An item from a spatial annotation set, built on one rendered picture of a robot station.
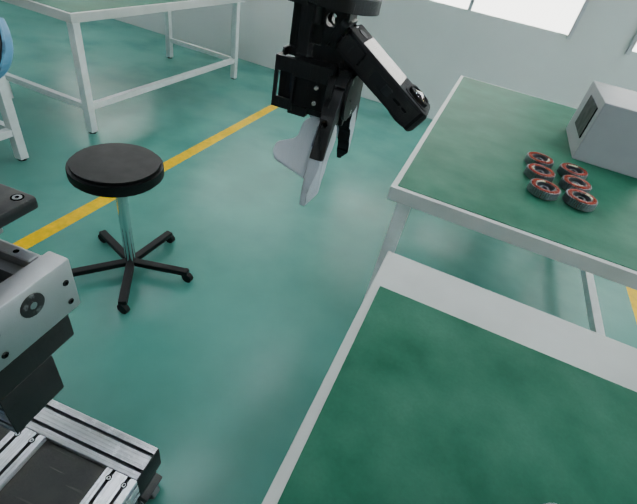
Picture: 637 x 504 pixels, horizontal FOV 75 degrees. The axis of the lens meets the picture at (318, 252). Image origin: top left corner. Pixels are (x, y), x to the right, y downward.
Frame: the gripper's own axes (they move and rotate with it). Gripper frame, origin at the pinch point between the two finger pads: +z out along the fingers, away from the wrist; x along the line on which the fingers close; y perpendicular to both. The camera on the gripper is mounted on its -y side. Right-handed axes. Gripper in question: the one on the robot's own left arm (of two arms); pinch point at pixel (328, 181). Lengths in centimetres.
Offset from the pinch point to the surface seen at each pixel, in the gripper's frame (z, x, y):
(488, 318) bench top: 40, -34, -37
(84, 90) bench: 85, -167, 204
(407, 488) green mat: 40.2, 11.6, -24.9
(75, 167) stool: 59, -58, 105
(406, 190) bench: 40, -83, -9
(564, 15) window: 2, -392, -83
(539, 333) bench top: 40, -35, -49
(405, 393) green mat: 40.2, -4.9, -21.9
